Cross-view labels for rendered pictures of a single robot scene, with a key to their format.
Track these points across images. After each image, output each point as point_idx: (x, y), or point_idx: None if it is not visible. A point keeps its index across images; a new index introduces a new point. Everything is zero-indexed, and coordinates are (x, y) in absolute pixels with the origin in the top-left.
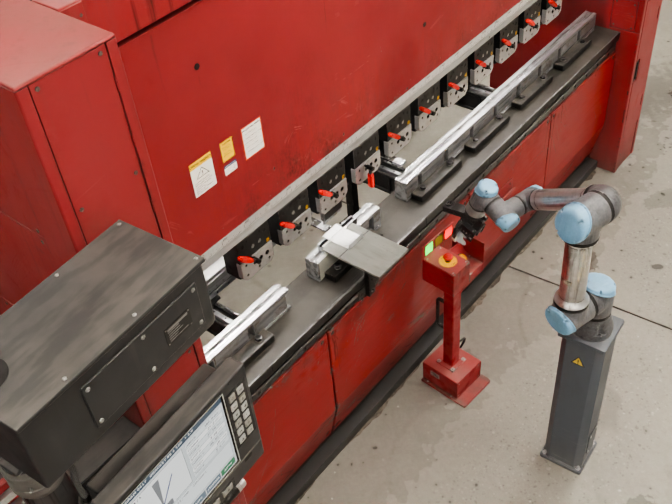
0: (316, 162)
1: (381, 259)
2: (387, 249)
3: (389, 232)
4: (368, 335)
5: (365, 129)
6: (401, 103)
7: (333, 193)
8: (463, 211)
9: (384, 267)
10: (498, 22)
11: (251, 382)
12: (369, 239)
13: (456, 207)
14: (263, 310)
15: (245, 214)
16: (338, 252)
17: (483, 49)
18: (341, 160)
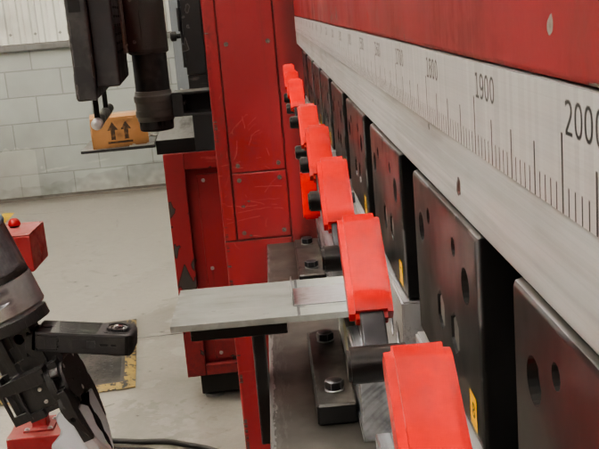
0: (310, 16)
1: (207, 302)
2: (214, 312)
3: (323, 441)
4: None
5: (322, 37)
6: (336, 56)
7: (297, 114)
8: (57, 322)
9: (186, 298)
10: (496, 119)
11: (269, 267)
12: (274, 308)
13: (87, 326)
14: (327, 243)
15: (300, 6)
16: (307, 281)
17: (437, 243)
18: (317, 68)
